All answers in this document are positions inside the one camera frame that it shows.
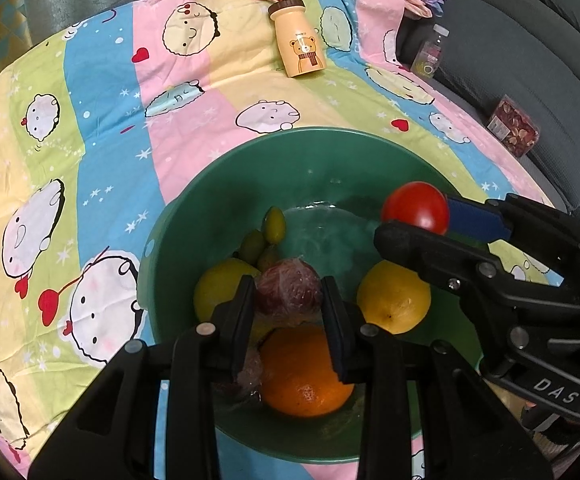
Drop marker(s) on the green plastic basin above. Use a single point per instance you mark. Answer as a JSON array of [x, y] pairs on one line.
[[320, 170]]

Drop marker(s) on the grey sofa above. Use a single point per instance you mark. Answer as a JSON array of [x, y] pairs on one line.
[[520, 50]]

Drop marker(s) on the orange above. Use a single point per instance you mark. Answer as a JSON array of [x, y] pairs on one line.
[[305, 375]]

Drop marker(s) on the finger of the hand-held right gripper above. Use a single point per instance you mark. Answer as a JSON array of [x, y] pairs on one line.
[[470, 217], [420, 252]]

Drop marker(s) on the plastic red fruit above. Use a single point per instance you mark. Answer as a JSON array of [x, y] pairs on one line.
[[290, 287]]

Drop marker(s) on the yellow bear print bottle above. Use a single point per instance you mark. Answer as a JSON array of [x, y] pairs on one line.
[[302, 45]]

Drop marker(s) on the dried fruit snack packet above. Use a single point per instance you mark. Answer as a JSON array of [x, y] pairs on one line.
[[515, 127]]

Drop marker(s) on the small red tomato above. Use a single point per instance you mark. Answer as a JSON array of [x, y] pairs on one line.
[[412, 205]]

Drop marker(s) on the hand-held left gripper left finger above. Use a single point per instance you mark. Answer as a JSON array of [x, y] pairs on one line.
[[237, 320]]

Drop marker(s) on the clear plastic bottle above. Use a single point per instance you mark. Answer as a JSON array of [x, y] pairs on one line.
[[430, 52]]

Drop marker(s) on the colourful cartoon printed blanket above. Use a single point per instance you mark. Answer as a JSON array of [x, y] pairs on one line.
[[110, 125]]

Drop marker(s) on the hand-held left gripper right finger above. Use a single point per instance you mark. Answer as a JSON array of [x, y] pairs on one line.
[[337, 330]]

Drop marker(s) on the yellow lemon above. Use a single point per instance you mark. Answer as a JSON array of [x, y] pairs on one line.
[[215, 292], [395, 300]]

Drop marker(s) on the green olive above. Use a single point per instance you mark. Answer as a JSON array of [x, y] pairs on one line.
[[252, 246], [268, 257], [275, 225]]

